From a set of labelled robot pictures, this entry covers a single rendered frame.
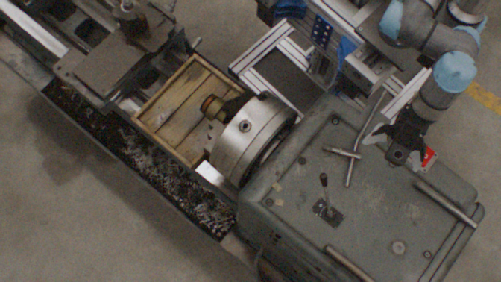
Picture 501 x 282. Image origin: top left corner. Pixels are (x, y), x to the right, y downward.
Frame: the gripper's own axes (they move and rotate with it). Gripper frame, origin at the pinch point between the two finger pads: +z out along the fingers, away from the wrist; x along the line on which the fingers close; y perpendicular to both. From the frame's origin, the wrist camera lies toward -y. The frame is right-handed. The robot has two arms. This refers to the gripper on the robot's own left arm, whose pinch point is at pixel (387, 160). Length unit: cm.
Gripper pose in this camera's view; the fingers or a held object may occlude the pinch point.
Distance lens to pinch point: 127.2
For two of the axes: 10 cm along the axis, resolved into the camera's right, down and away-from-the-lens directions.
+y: 4.7, -7.0, 5.4
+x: -8.7, -4.8, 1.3
